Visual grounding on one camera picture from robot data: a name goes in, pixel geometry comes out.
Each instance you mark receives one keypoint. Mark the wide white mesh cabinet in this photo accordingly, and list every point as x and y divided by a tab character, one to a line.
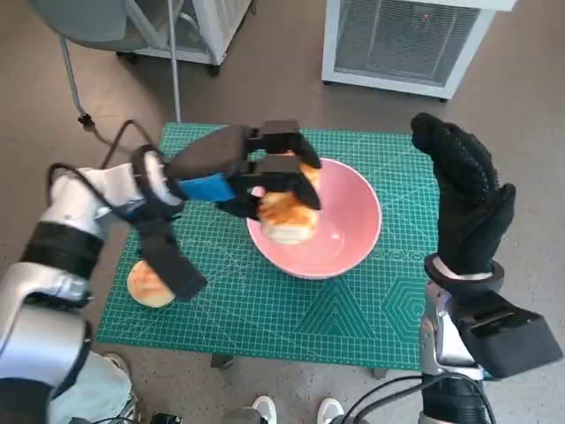
397	44

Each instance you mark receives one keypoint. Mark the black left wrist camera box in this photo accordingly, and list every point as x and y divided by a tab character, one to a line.
172	265

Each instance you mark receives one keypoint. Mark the black table bracket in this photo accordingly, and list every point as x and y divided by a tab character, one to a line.
220	361
380	373

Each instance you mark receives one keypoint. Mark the round bread bun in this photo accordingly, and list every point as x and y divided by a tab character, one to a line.
145	287

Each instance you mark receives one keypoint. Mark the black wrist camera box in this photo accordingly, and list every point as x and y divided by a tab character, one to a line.
172	265
507	335

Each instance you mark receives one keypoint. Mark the grey chair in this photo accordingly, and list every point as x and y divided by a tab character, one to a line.
88	22

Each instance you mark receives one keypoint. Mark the pink bowl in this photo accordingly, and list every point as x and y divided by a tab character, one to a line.
344	221

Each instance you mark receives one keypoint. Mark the green cutting mat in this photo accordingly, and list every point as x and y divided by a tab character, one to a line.
265	318

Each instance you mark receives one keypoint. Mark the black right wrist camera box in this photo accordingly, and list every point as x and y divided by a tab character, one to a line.
507	335

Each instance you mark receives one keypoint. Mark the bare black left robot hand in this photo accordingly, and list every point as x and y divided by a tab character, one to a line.
212	154

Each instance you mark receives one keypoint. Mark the narrow white mesh cabinet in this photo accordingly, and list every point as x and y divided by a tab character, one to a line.
220	26

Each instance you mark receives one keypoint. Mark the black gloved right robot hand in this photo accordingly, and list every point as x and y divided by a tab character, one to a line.
468	199

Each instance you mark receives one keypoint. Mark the oblong toasted bread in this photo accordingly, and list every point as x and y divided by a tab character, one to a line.
287	221

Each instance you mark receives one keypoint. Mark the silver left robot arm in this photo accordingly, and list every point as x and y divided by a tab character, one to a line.
66	212

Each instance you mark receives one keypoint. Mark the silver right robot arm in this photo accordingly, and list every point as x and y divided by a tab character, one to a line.
450	349

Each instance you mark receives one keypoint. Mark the white shoe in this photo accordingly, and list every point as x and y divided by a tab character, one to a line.
265	408
331	408

